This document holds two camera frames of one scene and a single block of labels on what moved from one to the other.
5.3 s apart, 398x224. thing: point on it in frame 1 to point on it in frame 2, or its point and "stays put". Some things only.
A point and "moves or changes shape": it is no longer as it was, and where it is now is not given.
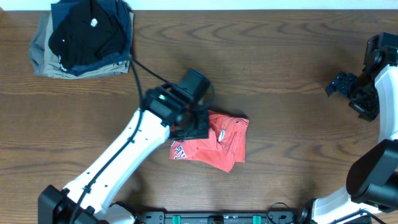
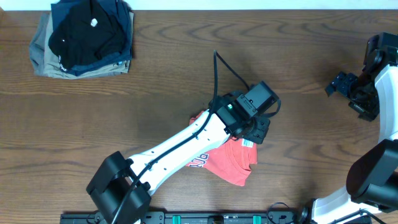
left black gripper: (196, 130) to (261, 130)
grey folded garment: (37, 46) stays put
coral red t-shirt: (225, 147) moves or changes shape
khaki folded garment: (51, 66) stays put
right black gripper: (344, 86) stays put
